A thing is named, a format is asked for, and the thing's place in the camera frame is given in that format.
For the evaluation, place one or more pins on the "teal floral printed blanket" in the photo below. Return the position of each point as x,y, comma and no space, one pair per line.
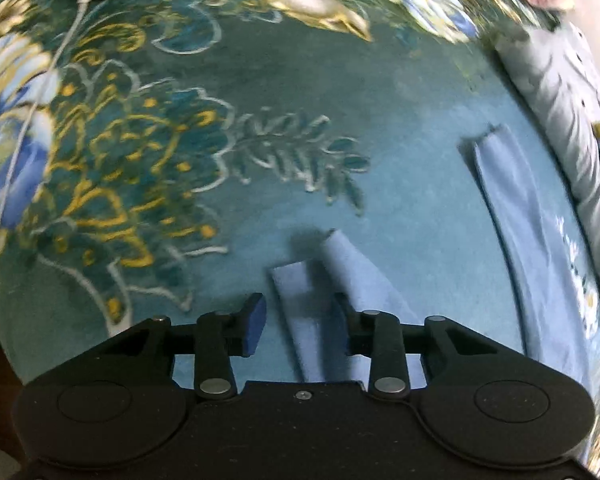
305,110

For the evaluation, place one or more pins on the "grey white patterned quilt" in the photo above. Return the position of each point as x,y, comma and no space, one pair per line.
560,90

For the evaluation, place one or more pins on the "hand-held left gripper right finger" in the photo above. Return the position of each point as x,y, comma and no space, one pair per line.
353,331

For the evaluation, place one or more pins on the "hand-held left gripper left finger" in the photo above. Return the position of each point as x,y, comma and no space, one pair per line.
255,324

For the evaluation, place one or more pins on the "light blue garment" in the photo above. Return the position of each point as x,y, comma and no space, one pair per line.
510,210

